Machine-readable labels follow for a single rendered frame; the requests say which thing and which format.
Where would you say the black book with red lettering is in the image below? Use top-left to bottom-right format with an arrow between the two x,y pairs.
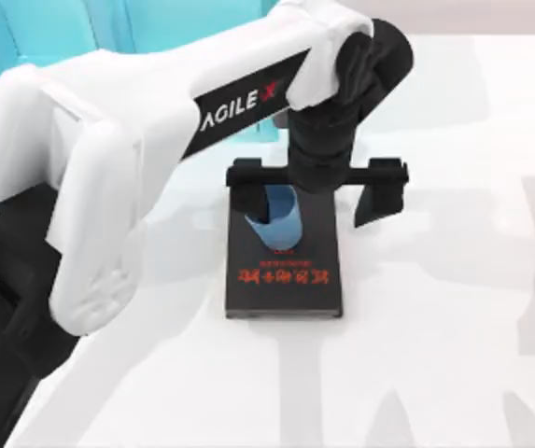
223,180 -> 345,321

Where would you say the light blue rack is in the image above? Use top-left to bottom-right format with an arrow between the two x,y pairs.
0,0 -> 281,144

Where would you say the blue cup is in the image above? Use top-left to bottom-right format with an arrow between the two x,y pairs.
243,185 -> 305,254

